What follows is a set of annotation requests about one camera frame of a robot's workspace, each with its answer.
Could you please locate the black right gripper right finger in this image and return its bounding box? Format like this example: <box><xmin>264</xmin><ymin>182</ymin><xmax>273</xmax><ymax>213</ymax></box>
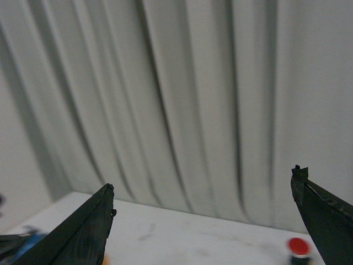
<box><xmin>291</xmin><ymin>165</ymin><xmax>352</xmax><ymax>264</ymax></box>

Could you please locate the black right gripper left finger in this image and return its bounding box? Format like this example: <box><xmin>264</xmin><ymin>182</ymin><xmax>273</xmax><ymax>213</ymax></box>
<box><xmin>13</xmin><ymin>184</ymin><xmax>116</xmax><ymax>264</ymax></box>

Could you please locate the yellow push button switch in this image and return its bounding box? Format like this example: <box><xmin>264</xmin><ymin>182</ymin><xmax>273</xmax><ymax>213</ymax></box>
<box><xmin>11</xmin><ymin>225</ymin><xmax>108</xmax><ymax>264</ymax></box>

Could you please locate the grey curtain backdrop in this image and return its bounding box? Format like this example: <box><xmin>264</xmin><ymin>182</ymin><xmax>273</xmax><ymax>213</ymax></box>
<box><xmin>1</xmin><ymin>1</ymin><xmax>352</xmax><ymax>232</ymax></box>

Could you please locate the red push button switch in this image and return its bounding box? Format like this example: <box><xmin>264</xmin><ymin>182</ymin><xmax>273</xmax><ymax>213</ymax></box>
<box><xmin>287</xmin><ymin>237</ymin><xmax>312</xmax><ymax>265</ymax></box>

